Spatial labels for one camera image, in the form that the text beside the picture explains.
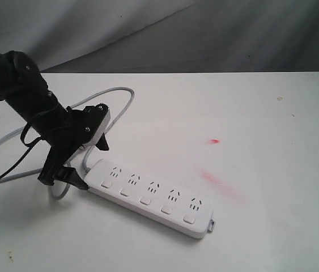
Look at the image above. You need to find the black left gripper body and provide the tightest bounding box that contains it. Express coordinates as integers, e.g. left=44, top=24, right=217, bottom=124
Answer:
left=37, top=105, right=103, bottom=186

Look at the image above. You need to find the grey power cord with plug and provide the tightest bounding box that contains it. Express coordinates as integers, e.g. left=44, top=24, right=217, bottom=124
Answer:
left=0, top=87, right=135, bottom=201

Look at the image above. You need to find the white five-socket power strip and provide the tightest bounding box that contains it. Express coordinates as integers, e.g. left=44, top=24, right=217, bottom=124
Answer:
left=84, top=159, right=215, bottom=239

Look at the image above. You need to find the grey backdrop cloth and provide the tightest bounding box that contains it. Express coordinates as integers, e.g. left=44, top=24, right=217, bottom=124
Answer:
left=0, top=1, right=319, bottom=73

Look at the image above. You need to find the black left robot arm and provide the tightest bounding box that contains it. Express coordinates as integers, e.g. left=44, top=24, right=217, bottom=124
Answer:
left=0, top=51, right=110, bottom=190

